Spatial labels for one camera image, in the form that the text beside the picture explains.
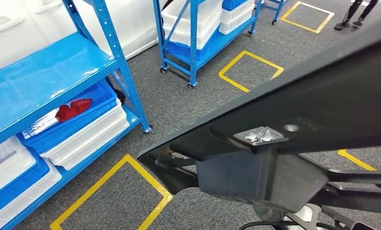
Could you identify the black plastic plate frame part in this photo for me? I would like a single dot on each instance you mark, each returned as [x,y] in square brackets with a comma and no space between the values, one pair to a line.
[320,95]

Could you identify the blue wheeled shelf rack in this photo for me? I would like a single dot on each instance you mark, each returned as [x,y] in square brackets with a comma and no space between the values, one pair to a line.
[277,11]
[193,47]

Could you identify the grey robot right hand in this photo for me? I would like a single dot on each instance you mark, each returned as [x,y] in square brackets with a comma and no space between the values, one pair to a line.
[268,213]

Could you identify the red and clear tail light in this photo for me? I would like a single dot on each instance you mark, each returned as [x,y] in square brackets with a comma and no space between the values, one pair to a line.
[72,109]

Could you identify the person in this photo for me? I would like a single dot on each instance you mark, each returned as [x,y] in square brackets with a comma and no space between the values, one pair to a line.
[353,9]

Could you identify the blue metal shelf rack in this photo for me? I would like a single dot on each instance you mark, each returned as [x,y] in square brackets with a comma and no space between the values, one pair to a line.
[34,82]

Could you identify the yellow floor tape square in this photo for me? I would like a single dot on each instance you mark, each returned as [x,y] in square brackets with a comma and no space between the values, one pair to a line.
[355,159]

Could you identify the white car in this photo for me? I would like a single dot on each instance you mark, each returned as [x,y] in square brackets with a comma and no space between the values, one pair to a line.
[34,25]

